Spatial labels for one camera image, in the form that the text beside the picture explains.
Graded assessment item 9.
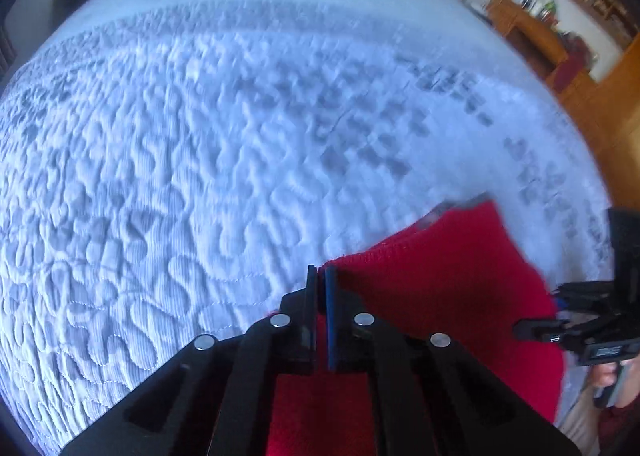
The dark red cloth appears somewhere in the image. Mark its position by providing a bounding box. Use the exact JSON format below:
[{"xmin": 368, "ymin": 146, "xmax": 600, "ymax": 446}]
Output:
[{"xmin": 554, "ymin": 35, "xmax": 592, "ymax": 88}]

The person's right hand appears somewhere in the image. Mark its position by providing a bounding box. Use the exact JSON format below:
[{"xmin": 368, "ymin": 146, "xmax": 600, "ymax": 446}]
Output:
[{"xmin": 591, "ymin": 362, "xmax": 640, "ymax": 408}]

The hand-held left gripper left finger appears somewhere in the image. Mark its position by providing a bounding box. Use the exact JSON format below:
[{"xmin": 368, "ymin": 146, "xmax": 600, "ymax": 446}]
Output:
[{"xmin": 60, "ymin": 263, "xmax": 321, "ymax": 456}]

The wooden wardrobe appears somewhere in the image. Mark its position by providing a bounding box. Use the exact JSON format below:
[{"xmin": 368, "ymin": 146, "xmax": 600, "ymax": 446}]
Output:
[{"xmin": 555, "ymin": 29, "xmax": 640, "ymax": 217}]

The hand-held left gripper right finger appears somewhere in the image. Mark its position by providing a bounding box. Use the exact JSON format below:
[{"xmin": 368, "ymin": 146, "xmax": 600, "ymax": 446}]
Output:
[{"xmin": 324, "ymin": 265, "xmax": 583, "ymax": 456}]

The light blue quilted bedspread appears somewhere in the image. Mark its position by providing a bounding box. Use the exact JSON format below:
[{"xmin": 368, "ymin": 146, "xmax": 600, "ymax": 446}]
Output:
[{"xmin": 0, "ymin": 0, "xmax": 616, "ymax": 456}]

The red knitted sweater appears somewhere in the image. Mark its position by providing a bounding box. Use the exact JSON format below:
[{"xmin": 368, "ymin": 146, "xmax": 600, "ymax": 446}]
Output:
[{"xmin": 265, "ymin": 201, "xmax": 568, "ymax": 456}]

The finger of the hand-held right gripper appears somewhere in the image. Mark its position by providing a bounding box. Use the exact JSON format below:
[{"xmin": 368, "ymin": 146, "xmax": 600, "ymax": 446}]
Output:
[
  {"xmin": 551, "ymin": 280, "xmax": 613, "ymax": 311},
  {"xmin": 512, "ymin": 317, "xmax": 570, "ymax": 344}
]

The person's beige clothing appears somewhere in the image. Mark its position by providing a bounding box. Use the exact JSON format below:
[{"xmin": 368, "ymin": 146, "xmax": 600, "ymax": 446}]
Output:
[{"xmin": 556, "ymin": 383, "xmax": 603, "ymax": 456}]

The wooden dresser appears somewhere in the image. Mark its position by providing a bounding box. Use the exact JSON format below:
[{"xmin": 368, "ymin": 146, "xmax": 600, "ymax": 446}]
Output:
[{"xmin": 486, "ymin": 0, "xmax": 576, "ymax": 80}]

